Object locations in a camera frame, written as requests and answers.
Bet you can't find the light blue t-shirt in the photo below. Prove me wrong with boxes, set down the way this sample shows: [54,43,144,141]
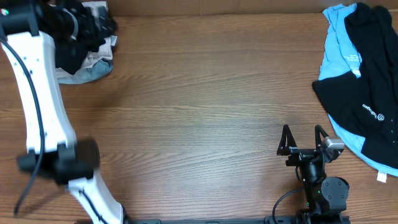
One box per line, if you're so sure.
[318,3,397,183]

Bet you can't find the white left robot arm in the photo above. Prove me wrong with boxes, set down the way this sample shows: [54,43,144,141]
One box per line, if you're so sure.
[1,1,129,223]

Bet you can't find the black polo shirt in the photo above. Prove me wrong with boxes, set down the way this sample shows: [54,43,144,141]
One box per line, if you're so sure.
[312,2,397,168]

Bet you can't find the blue folded jeans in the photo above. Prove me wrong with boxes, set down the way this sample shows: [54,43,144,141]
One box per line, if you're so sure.
[56,59,113,85]

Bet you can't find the black t-shirt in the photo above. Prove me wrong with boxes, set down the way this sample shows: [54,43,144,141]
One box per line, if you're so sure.
[55,1,118,75]

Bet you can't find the beige folded trousers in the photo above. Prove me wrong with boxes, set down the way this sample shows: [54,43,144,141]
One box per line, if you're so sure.
[55,0,118,78]

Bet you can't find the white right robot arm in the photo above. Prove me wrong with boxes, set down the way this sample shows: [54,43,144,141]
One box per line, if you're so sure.
[271,124,350,224]

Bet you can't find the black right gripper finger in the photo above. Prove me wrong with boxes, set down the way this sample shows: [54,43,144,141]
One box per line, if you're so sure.
[277,124,297,156]
[315,124,328,149]

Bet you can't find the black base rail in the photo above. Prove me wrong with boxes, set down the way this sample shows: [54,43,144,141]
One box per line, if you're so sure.
[75,216,351,224]

